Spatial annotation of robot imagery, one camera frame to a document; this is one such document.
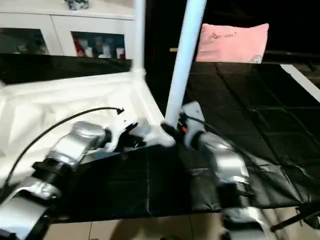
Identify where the black tripod stand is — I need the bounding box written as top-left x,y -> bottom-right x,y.
271,204 -> 320,232

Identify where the red and white carton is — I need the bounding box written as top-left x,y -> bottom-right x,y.
73,36 -> 86,57

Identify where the black work mat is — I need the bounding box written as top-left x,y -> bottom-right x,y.
0,53 -> 320,223

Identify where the white plastic table leg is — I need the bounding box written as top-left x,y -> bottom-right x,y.
132,0 -> 147,75
165,0 -> 208,126

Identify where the white flat board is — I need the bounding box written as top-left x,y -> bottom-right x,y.
279,63 -> 320,103

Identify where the pink pillow with print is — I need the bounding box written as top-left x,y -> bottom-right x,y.
195,23 -> 270,63

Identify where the white cabinet with glass doors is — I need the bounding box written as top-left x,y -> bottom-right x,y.
0,0 -> 137,60

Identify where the white plastic table top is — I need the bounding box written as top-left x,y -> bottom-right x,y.
0,68 -> 176,188

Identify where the black left wrist camera cable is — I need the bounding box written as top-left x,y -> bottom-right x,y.
2,107 -> 125,188

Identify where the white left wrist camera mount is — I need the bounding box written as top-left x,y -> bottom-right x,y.
104,109 -> 138,152

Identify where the dark bundle of small items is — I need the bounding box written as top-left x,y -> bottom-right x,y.
64,0 -> 90,10

